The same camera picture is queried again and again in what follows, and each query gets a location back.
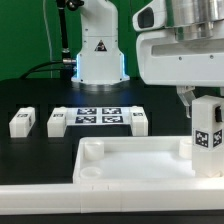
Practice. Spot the fiducial marker sheet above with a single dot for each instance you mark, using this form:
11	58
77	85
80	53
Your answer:
96	116

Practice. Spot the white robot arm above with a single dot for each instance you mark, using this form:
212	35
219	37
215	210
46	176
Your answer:
100	62

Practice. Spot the white desk top tray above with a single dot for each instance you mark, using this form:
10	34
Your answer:
138	159

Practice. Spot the white L-shaped fence wall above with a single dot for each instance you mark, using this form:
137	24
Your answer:
121	197

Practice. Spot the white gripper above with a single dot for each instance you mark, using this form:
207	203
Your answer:
164	61

